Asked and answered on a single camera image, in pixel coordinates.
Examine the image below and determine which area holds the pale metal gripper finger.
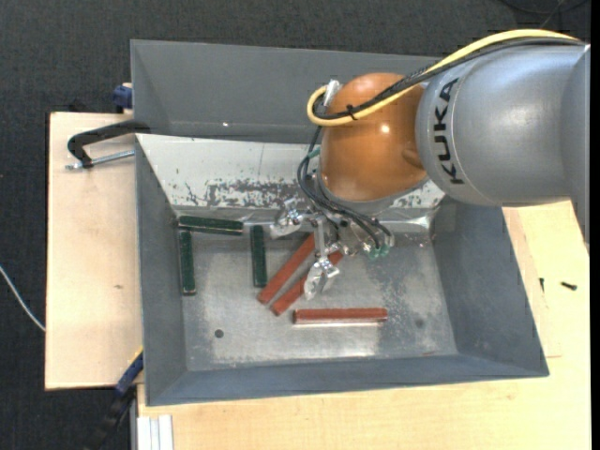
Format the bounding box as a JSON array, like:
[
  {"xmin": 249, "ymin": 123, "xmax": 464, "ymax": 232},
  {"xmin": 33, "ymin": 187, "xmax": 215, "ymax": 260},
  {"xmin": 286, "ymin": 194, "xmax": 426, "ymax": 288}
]
[
  {"xmin": 319, "ymin": 262, "xmax": 341, "ymax": 295},
  {"xmin": 303, "ymin": 260, "xmax": 327, "ymax": 299}
]

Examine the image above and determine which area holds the red-brown flat block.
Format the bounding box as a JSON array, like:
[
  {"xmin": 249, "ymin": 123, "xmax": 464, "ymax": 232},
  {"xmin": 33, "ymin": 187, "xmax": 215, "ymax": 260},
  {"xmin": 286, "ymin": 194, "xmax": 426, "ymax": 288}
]
[
  {"xmin": 270, "ymin": 249, "xmax": 345, "ymax": 318},
  {"xmin": 292, "ymin": 307, "xmax": 389, "ymax": 325},
  {"xmin": 256, "ymin": 232, "xmax": 317, "ymax": 306}
]

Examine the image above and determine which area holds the dark green flat block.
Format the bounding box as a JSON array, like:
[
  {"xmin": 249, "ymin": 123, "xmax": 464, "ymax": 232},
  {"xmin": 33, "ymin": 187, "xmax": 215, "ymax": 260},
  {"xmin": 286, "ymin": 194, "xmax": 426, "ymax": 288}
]
[
  {"xmin": 177, "ymin": 214, "xmax": 246, "ymax": 237},
  {"xmin": 249, "ymin": 224, "xmax": 269, "ymax": 289},
  {"xmin": 177, "ymin": 230, "xmax": 199, "ymax": 296}
]

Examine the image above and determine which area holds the grey metal bin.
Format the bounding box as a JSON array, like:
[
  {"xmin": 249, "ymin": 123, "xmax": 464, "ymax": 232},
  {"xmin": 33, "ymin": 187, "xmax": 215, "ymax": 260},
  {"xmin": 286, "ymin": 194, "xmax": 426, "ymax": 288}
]
[{"xmin": 129, "ymin": 38, "xmax": 550, "ymax": 407}]

